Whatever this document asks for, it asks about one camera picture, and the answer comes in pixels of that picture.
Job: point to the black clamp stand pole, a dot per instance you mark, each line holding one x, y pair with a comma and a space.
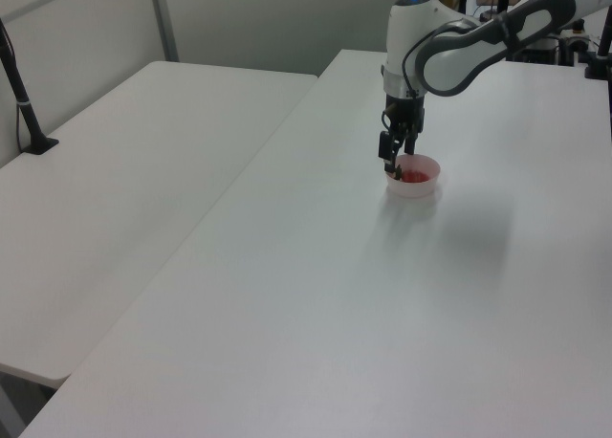
603, 41

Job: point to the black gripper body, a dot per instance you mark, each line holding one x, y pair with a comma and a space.
406, 110

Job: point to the grey partition post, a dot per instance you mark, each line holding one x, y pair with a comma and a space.
163, 22

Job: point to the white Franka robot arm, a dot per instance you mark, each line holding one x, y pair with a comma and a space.
454, 60

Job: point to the black camera stand pole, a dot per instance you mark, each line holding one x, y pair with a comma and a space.
24, 108

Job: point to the red strawberry with green leaves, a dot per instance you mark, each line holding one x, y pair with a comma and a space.
415, 176

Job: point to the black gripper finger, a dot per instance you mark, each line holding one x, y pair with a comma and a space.
410, 144
385, 146

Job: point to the dark grey background equipment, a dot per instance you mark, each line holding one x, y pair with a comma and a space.
557, 43

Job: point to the pink plastic bowl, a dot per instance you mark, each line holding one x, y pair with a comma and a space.
416, 190

